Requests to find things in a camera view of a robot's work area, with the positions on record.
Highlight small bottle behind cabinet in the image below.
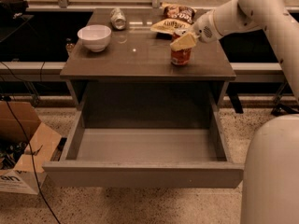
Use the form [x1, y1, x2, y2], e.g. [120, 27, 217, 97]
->
[65, 38, 75, 55]

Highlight crushed silver can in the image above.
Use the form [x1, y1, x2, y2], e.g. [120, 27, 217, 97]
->
[110, 7, 126, 30]

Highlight black bag on desk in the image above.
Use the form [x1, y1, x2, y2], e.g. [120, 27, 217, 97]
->
[0, 0, 29, 20]

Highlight cardboard box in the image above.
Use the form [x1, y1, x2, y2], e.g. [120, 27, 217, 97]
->
[0, 101, 62, 194]

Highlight black cable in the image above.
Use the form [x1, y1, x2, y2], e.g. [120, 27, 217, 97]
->
[0, 61, 62, 224]

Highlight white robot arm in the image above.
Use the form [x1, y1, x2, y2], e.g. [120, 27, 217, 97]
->
[171, 0, 299, 224]

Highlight grey drawer cabinet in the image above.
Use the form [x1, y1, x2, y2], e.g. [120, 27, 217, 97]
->
[61, 8, 235, 103]

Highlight brown chip bag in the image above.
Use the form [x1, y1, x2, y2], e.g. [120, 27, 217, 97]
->
[162, 3, 196, 24]

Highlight white ceramic bowl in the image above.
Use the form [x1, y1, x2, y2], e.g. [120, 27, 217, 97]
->
[78, 24, 112, 52]

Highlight red coke can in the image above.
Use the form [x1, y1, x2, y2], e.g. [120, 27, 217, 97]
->
[171, 29, 192, 65]

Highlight yellow chip bag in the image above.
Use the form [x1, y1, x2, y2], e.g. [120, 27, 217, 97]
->
[150, 18, 192, 35]

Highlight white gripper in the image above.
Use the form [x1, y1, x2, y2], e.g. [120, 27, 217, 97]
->
[170, 10, 223, 51]

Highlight open grey top drawer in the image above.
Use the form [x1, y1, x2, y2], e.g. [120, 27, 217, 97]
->
[42, 81, 245, 189]

